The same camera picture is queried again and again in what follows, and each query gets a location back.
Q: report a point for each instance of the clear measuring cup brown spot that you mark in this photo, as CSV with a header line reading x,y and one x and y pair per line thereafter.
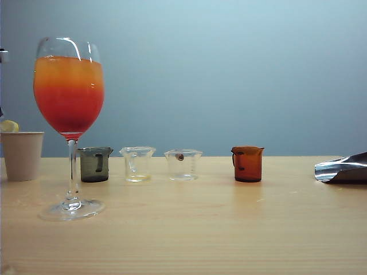
x,y
183,169

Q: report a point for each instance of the grey smoked small measuring cup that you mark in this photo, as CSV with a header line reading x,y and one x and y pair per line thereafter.
x,y
89,169

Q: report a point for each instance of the clear measuring cup yellow residue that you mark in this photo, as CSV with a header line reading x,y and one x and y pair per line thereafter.
x,y
138,164

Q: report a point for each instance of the amber small measuring cup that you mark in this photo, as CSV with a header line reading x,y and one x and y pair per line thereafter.
x,y
249,167

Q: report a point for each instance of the wine glass with orange-red drink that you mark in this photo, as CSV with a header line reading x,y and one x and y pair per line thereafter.
x,y
68,94

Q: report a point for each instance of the yellow lemon slice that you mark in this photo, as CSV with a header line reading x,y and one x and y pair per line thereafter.
x,y
8,126

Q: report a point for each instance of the beige paper cup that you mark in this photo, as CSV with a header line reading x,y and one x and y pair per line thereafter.
x,y
23,156

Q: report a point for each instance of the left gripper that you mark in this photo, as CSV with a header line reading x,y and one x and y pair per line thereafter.
x,y
3,55

